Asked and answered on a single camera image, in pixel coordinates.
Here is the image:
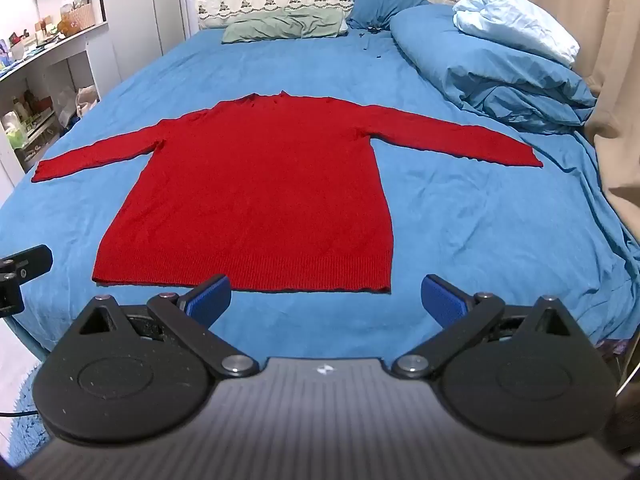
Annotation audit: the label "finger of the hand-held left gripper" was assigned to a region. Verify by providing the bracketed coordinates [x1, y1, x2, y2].
[0, 244, 54, 318]

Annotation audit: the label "blue shaggy rug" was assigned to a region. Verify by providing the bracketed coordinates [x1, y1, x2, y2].
[0, 370, 51, 467]

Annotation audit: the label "beige curtain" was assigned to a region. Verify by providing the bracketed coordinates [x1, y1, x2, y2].
[481, 0, 640, 246]

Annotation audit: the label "red knit sweater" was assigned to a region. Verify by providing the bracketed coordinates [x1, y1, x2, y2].
[31, 91, 545, 294]

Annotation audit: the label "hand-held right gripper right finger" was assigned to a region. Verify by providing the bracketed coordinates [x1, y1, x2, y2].
[391, 274, 589, 380]

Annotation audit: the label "light blue blanket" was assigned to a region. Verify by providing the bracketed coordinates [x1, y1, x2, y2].
[452, 0, 581, 68]

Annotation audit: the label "dark blue pillow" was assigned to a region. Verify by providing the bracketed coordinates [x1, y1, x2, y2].
[345, 0, 432, 31]

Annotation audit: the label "woven basket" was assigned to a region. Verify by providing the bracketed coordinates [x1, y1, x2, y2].
[66, 2, 96, 31]

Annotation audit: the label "clear plastic bag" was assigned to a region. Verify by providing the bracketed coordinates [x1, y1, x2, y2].
[52, 85, 81, 128]

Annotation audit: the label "white shelf unit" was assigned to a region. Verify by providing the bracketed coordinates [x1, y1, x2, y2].
[0, 21, 126, 188]

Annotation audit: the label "bed with blue sheet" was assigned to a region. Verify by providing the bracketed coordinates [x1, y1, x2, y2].
[0, 24, 640, 362]

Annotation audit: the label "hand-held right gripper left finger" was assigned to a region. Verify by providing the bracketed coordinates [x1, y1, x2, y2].
[65, 274, 260, 379]

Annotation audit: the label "blue rolled bolster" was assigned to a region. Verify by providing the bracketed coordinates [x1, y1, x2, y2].
[389, 4, 598, 134]

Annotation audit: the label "grey wardrobe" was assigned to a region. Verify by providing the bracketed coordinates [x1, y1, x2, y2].
[95, 0, 187, 86]

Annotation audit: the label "green pillow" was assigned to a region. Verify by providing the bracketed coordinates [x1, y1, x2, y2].
[221, 7, 347, 44]

